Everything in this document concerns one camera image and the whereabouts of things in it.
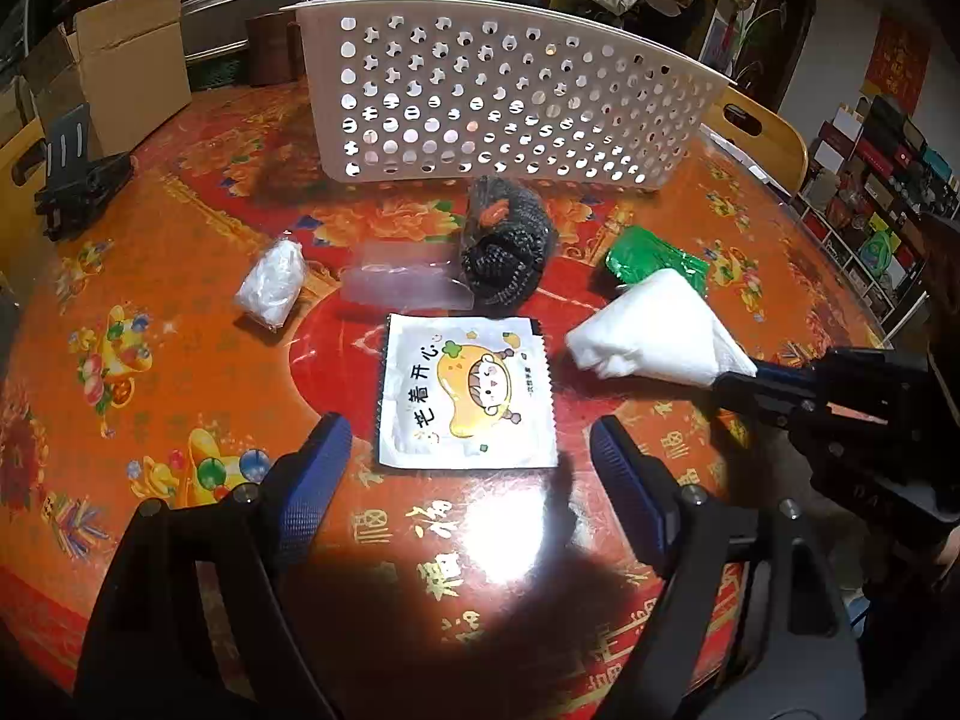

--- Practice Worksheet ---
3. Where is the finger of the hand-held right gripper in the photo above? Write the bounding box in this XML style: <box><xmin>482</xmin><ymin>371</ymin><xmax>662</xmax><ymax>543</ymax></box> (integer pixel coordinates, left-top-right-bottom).
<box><xmin>711</xmin><ymin>360</ymin><xmax>826</xmax><ymax>434</ymax></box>

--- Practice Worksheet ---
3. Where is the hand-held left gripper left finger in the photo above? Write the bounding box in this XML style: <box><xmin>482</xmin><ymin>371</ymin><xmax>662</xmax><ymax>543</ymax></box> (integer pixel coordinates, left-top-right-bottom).
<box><xmin>73</xmin><ymin>412</ymin><xmax>353</xmax><ymax>720</ymax></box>

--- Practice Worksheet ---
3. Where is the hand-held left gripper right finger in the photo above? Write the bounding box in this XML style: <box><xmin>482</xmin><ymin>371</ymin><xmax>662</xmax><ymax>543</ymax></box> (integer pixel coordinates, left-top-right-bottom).
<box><xmin>589</xmin><ymin>415</ymin><xmax>871</xmax><ymax>720</ymax></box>

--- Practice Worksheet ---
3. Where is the white cartoon print packet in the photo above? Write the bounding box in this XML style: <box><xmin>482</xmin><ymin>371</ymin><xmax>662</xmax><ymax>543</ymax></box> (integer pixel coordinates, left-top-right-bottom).
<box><xmin>377</xmin><ymin>313</ymin><xmax>559</xmax><ymax>470</ymax></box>

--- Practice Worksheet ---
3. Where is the green packet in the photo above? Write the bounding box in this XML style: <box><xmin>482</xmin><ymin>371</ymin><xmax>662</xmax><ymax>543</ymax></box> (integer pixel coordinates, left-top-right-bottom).
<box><xmin>604</xmin><ymin>226</ymin><xmax>710</xmax><ymax>301</ymax></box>

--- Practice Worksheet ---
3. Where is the white plastic bag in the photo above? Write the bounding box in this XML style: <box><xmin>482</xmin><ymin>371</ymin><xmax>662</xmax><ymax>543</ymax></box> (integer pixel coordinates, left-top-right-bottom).
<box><xmin>234</xmin><ymin>237</ymin><xmax>307</xmax><ymax>329</ymax></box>

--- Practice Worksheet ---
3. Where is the clear plastic bag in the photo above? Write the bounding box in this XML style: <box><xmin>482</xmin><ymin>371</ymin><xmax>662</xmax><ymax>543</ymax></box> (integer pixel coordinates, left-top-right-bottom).
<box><xmin>339</xmin><ymin>244</ymin><xmax>476</xmax><ymax>312</ymax></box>

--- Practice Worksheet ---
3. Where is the dark knitted hat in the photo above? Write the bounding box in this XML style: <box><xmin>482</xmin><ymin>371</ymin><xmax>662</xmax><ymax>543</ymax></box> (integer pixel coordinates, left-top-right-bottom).
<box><xmin>459</xmin><ymin>174</ymin><xmax>557</xmax><ymax>308</ymax></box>

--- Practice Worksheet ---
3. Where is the white perforated plastic basket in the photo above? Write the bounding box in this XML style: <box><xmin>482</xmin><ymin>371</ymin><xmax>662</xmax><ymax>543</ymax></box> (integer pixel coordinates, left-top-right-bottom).
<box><xmin>281</xmin><ymin>0</ymin><xmax>738</xmax><ymax>194</ymax></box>

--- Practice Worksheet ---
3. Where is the shelf of boxes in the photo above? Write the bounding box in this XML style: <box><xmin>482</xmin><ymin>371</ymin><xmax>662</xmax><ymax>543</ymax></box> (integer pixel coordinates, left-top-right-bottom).
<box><xmin>795</xmin><ymin>94</ymin><xmax>960</xmax><ymax>331</ymax></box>

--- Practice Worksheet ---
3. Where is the wooden chair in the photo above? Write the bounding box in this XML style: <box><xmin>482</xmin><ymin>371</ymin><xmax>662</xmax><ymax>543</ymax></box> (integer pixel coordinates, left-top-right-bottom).
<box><xmin>703</xmin><ymin>84</ymin><xmax>809</xmax><ymax>196</ymax></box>

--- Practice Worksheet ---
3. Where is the brown round container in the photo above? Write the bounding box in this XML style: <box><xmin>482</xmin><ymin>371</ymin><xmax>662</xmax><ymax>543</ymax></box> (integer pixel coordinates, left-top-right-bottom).
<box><xmin>246</xmin><ymin>13</ymin><xmax>305</xmax><ymax>86</ymax></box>

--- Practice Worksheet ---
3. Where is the cardboard box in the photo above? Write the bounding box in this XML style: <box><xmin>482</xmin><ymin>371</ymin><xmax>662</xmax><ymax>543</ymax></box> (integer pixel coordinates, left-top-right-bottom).
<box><xmin>21</xmin><ymin>0</ymin><xmax>193</xmax><ymax>158</ymax></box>

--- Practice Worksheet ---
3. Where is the red wall poster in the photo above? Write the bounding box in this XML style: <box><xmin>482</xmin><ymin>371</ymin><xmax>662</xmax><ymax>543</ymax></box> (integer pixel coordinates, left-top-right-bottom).
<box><xmin>864</xmin><ymin>15</ymin><xmax>932</xmax><ymax>116</ymax></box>

